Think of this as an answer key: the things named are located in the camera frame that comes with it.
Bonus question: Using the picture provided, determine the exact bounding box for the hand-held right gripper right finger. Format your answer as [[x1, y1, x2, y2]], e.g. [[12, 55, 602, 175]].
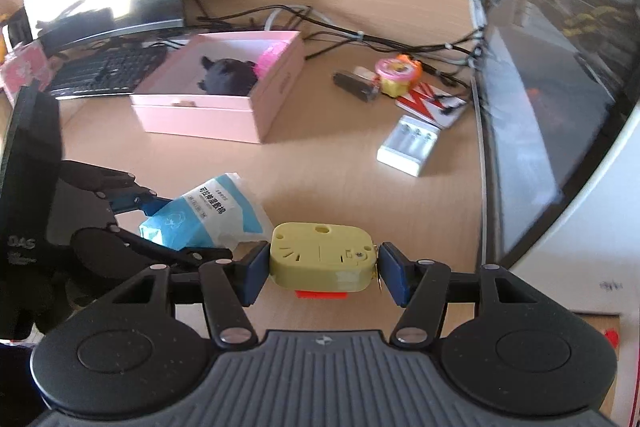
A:
[[376, 242, 532, 350]]

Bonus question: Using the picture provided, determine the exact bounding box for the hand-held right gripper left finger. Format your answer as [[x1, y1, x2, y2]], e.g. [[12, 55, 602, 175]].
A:
[[117, 241, 273, 351]]

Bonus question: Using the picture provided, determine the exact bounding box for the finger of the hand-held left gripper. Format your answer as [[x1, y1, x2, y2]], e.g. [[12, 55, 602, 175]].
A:
[[69, 226, 234, 280], [60, 160, 174, 216]]

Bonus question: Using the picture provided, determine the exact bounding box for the yellow-green plastic toy box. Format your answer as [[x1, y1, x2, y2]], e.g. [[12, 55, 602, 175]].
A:
[[269, 221, 379, 300]]

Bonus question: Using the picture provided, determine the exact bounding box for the blue white cotton pad packet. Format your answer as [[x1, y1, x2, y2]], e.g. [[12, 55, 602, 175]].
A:
[[138, 172, 275, 254]]

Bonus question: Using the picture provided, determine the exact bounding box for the pink cardboard box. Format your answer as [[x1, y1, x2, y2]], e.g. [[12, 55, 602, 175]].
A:
[[130, 30, 306, 144]]

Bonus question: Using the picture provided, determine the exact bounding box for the white battery charger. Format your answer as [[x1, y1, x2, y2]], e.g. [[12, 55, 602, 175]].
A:
[[376, 115, 442, 178]]

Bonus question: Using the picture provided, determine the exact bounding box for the red white booklet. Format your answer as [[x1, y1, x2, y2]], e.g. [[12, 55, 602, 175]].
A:
[[394, 82, 471, 129]]

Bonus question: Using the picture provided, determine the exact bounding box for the round yellow pink toy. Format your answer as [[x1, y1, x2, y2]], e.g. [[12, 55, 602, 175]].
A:
[[374, 54, 424, 98]]

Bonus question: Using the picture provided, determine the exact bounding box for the pink decorative case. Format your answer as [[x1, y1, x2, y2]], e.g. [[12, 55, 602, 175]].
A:
[[0, 40, 52, 106]]

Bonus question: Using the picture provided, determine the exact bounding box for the black keyboard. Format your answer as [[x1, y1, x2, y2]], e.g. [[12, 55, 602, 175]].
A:
[[46, 44, 169, 101]]

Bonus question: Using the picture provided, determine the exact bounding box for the black plush toy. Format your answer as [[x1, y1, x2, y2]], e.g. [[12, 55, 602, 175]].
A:
[[199, 55, 260, 97]]

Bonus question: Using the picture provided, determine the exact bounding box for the white-cased monitor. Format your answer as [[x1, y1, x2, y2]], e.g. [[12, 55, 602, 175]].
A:
[[472, 0, 640, 314]]

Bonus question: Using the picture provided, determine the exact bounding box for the bright pink item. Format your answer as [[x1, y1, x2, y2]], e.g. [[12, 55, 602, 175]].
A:
[[252, 40, 292, 78]]

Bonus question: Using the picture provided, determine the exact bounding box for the black cable bundle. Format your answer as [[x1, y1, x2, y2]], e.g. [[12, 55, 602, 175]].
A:
[[181, 0, 484, 88]]

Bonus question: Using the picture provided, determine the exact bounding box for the grey cable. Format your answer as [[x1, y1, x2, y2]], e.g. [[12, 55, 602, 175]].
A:
[[263, 6, 362, 38]]

